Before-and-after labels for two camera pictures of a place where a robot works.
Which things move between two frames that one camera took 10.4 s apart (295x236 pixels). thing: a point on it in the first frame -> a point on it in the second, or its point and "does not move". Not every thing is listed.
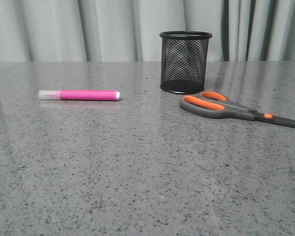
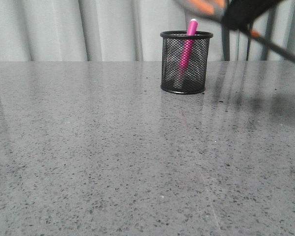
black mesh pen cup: (183, 61) does not move
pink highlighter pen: (79, 95) -> (191, 32)
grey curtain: (128, 30) does not move
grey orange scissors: (212, 104) -> (210, 7)
